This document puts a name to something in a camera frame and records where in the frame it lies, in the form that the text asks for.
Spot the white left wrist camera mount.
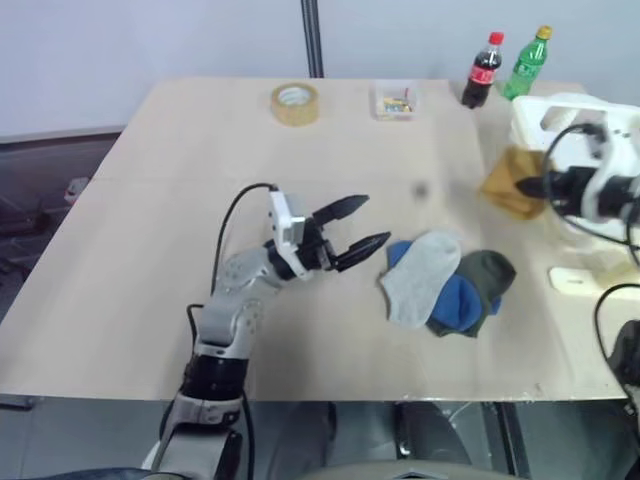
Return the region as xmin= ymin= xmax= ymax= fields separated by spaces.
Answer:
xmin=267 ymin=188 xmax=316 ymax=279

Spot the yellow cloth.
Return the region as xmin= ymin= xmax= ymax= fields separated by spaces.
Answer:
xmin=479 ymin=146 xmax=547 ymax=222

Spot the light grey sock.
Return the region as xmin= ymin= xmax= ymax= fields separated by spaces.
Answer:
xmin=378 ymin=229 xmax=462 ymax=330

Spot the black table frame leg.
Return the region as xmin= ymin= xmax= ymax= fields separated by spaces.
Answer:
xmin=492 ymin=402 xmax=532 ymax=480

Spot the clear plastic box of pins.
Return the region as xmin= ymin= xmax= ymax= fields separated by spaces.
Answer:
xmin=370 ymin=79 xmax=420 ymax=122

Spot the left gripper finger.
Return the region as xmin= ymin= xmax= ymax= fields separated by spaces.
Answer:
xmin=312 ymin=193 xmax=371 ymax=231
xmin=333 ymin=230 xmax=393 ymax=274

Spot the green soda bottle yellow cap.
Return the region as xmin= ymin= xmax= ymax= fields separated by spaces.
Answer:
xmin=498 ymin=25 xmax=554 ymax=100

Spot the brown packing tape roll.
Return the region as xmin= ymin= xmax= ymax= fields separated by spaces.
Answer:
xmin=270 ymin=83 xmax=321 ymax=127

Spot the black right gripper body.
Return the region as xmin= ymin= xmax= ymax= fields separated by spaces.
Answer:
xmin=542 ymin=167 xmax=597 ymax=212

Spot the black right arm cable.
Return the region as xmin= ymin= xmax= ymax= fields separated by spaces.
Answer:
xmin=541 ymin=122 xmax=640 ymax=351

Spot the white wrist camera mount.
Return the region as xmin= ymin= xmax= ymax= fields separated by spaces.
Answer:
xmin=583 ymin=107 xmax=640 ymax=222
xmin=267 ymin=188 xmax=316 ymax=279

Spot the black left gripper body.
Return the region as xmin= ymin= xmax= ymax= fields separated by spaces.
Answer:
xmin=298 ymin=223 xmax=350 ymax=274

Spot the cola bottle with red cap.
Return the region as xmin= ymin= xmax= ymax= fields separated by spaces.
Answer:
xmin=460 ymin=31 xmax=505 ymax=109

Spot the blue sock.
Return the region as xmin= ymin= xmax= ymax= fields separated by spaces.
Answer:
xmin=430 ymin=273 xmax=504 ymax=337
xmin=387 ymin=240 xmax=415 ymax=267

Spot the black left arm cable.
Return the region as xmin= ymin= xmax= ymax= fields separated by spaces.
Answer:
xmin=185 ymin=183 xmax=279 ymax=351

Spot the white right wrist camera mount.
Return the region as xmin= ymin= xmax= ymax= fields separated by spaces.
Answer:
xmin=583 ymin=107 xmax=640 ymax=222

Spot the dark equipment beside table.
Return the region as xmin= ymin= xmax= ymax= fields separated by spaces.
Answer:
xmin=0 ymin=124 xmax=126 ymax=274

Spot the dark green sock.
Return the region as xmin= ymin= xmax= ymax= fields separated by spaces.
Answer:
xmin=425 ymin=249 xmax=517 ymax=341

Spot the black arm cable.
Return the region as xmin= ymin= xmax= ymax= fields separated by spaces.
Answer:
xmin=541 ymin=122 xmax=640 ymax=351
xmin=185 ymin=183 xmax=279 ymax=351

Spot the black metal pole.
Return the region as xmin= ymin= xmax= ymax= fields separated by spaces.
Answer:
xmin=299 ymin=0 xmax=326 ymax=79

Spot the white basket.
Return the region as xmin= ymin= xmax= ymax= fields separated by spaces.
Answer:
xmin=510 ymin=91 xmax=640 ymax=274

